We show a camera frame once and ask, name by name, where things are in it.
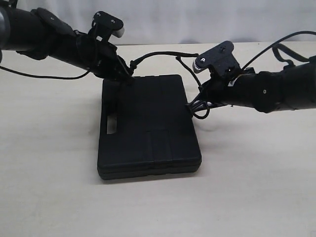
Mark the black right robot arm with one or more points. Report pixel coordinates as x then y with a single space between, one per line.
293 88

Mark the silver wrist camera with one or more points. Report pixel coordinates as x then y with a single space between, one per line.
214 59
107 25

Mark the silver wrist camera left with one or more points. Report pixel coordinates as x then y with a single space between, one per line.
107 25

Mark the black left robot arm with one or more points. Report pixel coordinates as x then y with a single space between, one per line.
39 34

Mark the black plastic carrying case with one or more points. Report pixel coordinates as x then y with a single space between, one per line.
146 129

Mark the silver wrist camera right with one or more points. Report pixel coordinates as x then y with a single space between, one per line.
214 59

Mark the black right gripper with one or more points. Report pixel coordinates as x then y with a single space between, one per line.
211 95

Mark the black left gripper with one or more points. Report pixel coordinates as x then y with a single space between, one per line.
100 56

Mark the white curtain backdrop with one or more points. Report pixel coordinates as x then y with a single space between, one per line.
189 21

